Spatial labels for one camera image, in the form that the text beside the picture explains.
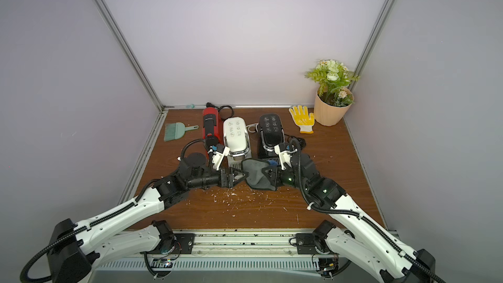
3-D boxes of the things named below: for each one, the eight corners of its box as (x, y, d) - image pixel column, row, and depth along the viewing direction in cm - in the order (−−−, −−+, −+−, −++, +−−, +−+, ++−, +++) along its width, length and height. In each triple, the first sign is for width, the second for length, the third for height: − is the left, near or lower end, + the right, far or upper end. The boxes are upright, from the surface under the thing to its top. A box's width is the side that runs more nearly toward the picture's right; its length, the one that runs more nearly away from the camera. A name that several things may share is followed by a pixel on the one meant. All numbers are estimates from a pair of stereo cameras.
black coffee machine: (259, 172, 94) (258, 146, 76) (258, 142, 105) (258, 113, 87) (281, 172, 93) (285, 146, 76) (278, 142, 105) (282, 113, 87)
